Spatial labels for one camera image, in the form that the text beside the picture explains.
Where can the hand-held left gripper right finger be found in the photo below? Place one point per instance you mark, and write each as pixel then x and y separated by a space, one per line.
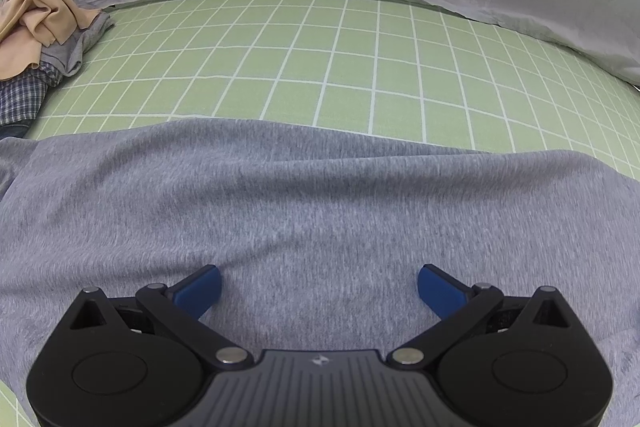
pixel 440 289

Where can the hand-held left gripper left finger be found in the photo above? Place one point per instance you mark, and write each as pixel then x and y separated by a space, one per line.
pixel 197 287

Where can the grey sweatpants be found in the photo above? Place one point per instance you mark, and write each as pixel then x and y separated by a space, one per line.
pixel 320 207

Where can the blue denim garment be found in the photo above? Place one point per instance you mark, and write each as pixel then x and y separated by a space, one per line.
pixel 10 131

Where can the blue plaid shirt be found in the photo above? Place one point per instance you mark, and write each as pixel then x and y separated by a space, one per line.
pixel 20 94

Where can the grey sweatshirt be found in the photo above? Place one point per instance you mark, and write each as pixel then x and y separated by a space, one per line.
pixel 85 39

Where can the beige garment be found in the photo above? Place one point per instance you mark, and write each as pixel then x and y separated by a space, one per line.
pixel 30 17

